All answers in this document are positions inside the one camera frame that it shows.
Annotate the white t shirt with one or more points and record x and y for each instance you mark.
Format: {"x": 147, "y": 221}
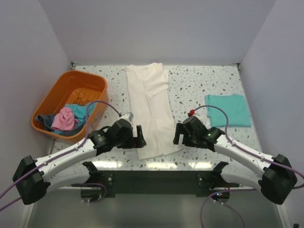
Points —
{"x": 148, "y": 94}

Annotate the folded teal t shirt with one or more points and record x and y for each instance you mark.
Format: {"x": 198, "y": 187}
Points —
{"x": 235, "y": 107}

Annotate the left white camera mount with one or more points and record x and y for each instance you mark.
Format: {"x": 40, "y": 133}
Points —
{"x": 127, "y": 116}

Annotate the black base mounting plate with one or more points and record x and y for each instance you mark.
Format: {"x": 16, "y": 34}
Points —
{"x": 111, "y": 183}

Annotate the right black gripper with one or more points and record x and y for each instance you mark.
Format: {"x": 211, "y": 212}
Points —
{"x": 180, "y": 129}

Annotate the orange plastic basket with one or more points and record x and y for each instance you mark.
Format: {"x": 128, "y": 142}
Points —
{"x": 72, "y": 87}

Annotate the pink t shirt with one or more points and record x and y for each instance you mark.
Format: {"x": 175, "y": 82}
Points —
{"x": 65, "y": 120}

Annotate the dark grey t shirt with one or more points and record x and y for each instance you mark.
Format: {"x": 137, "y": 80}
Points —
{"x": 47, "y": 120}

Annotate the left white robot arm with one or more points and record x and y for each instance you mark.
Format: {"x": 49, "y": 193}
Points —
{"x": 72, "y": 166}

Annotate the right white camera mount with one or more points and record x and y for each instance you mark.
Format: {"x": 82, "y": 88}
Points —
{"x": 192, "y": 112}

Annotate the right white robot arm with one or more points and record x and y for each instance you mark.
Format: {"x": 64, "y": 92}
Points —
{"x": 247, "y": 167}

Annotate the teal t shirt in basket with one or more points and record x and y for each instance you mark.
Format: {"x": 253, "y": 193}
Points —
{"x": 80, "y": 111}

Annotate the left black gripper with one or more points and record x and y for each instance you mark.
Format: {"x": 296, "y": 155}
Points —
{"x": 134, "y": 141}

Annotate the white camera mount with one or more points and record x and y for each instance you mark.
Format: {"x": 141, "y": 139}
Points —
{"x": 192, "y": 112}
{"x": 127, "y": 116}

